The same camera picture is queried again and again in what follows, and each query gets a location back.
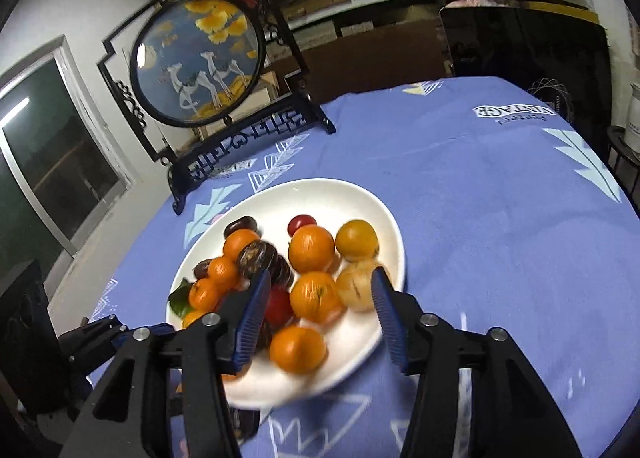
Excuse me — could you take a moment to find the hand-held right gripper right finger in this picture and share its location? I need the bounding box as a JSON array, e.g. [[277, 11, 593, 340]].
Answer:
[[370, 267, 583, 458]]

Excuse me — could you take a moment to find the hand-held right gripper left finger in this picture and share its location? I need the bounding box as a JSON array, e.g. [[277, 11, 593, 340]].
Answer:
[[59, 268, 272, 458]]

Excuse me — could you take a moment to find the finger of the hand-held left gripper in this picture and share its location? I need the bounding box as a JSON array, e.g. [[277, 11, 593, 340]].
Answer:
[[119, 322, 178, 339], [59, 315, 132, 364]]

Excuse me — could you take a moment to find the white round plate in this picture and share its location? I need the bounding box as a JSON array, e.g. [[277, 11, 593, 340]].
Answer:
[[165, 178, 406, 409]]

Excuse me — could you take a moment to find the pale yellow round fruit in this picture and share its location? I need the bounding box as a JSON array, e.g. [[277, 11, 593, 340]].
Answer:
[[336, 260, 390, 313]]

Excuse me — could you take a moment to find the yellowish orange mandarin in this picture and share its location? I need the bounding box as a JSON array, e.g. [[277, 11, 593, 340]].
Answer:
[[335, 219, 379, 262]]

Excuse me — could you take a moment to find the small red plum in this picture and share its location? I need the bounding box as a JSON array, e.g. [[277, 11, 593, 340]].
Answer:
[[287, 214, 318, 236]]

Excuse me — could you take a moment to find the green leaf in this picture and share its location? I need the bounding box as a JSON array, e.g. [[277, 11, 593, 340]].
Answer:
[[169, 279, 193, 317]]

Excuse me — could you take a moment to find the blue printed tablecloth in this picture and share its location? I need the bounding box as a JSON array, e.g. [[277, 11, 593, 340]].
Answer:
[[47, 76, 640, 458]]

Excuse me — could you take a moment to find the brown cardboard sheet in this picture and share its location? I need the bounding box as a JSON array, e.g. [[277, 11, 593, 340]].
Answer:
[[295, 18, 453, 104]]

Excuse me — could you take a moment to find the round deer embroidery screen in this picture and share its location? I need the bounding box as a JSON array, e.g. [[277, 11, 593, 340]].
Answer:
[[97, 0, 337, 216]]

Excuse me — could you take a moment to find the black round stand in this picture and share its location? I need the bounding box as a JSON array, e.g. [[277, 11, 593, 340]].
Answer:
[[606, 125, 640, 191]]

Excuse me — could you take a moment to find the black flat panel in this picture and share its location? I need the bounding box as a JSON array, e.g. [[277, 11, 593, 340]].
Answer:
[[440, 5, 613, 139]]

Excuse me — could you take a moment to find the glass window white frame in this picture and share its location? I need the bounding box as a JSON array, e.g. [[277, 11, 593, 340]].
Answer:
[[0, 36, 137, 259]]

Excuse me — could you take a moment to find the black wire ornament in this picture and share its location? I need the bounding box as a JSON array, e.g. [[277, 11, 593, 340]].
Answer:
[[529, 78, 572, 119]]

